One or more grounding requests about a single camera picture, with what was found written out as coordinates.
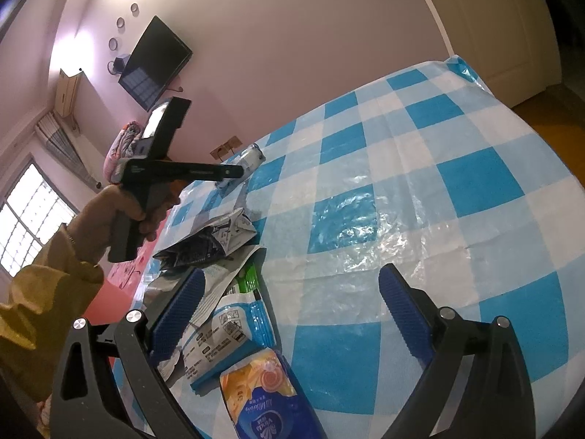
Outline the window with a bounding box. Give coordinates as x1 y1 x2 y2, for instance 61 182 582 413
0 160 78 275

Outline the yellow green noodle packet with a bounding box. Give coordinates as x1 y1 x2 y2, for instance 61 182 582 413
230 260 262 296

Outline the wall socket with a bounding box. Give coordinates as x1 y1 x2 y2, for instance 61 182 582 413
210 136 243 158

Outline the white blue milk pouch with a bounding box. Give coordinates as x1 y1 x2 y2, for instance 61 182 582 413
158 290 278 396

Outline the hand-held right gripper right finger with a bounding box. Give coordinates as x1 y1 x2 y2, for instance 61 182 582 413
378 263 535 439

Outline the wall air conditioner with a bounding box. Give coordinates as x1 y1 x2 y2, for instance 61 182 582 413
54 68 83 117

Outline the blue orange tissue packet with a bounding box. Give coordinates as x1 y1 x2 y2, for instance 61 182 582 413
218 346 329 439

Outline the white wipes pack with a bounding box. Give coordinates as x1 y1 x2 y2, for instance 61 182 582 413
183 243 268 330

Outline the person's left hand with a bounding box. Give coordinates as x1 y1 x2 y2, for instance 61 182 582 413
68 184 181 266

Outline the blue checked tablecloth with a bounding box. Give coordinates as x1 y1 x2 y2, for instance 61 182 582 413
110 55 585 439

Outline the wall television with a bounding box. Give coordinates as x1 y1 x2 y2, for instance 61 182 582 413
118 16 193 113

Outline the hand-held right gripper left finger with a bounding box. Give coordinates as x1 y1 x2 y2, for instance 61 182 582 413
50 267 206 439

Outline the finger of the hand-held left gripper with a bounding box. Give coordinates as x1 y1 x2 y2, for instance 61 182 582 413
153 161 229 172
183 168 245 181

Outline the grey curtain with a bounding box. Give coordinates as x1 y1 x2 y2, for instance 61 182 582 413
37 112 99 188

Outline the grey white plastic pack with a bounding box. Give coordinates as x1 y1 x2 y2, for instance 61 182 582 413
216 143 267 191

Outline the folded floral quilt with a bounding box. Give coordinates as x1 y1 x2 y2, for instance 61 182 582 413
105 121 147 184

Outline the white printed carton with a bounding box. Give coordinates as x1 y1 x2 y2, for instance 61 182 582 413
153 207 255 271

